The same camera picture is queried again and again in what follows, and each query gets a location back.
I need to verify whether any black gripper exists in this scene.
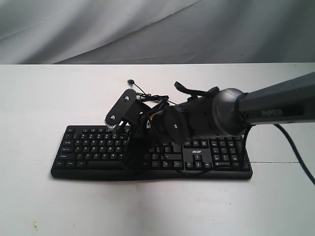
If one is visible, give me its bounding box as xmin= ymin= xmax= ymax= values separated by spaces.
xmin=122 ymin=100 xmax=167 ymax=170

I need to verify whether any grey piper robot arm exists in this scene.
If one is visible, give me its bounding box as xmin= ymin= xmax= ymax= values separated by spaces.
xmin=114 ymin=73 xmax=315 ymax=147

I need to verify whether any black acer keyboard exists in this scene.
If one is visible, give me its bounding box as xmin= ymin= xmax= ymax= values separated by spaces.
xmin=51 ymin=125 xmax=252 ymax=181

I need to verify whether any grey backdrop cloth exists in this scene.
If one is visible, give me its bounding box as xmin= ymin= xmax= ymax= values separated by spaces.
xmin=0 ymin=0 xmax=315 ymax=64

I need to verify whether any black keyboard usb cable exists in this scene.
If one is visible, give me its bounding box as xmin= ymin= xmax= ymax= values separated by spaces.
xmin=126 ymin=79 xmax=178 ymax=105

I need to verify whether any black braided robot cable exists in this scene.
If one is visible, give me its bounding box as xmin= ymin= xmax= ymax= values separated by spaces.
xmin=147 ymin=81 xmax=315 ymax=186

